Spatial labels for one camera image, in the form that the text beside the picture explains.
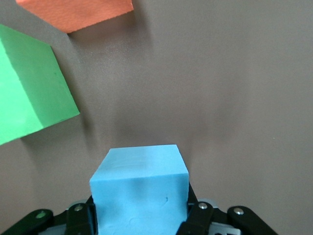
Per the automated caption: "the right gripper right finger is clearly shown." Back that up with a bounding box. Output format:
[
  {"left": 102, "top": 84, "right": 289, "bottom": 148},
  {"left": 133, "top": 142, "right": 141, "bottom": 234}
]
[{"left": 178, "top": 185, "right": 280, "bottom": 235}]

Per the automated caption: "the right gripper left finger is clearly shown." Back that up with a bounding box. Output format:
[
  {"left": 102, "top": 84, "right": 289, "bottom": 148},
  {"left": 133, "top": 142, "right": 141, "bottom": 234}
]
[{"left": 0, "top": 197, "right": 99, "bottom": 235}]

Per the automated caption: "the blue foam cube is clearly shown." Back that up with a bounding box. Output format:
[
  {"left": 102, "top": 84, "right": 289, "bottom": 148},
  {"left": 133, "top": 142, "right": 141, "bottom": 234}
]
[{"left": 89, "top": 144, "right": 189, "bottom": 235}]

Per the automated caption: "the green foam cube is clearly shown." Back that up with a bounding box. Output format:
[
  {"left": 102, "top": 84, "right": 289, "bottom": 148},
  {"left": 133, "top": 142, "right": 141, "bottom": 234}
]
[{"left": 0, "top": 23, "right": 81, "bottom": 145}]

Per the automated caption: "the brown table mat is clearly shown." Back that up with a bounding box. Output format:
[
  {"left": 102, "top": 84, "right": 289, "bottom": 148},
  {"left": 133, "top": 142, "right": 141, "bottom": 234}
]
[{"left": 0, "top": 0, "right": 313, "bottom": 235}]

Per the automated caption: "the orange foam cube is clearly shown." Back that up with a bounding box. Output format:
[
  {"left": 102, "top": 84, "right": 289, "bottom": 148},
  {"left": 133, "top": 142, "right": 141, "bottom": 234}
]
[{"left": 15, "top": 0, "right": 134, "bottom": 34}]

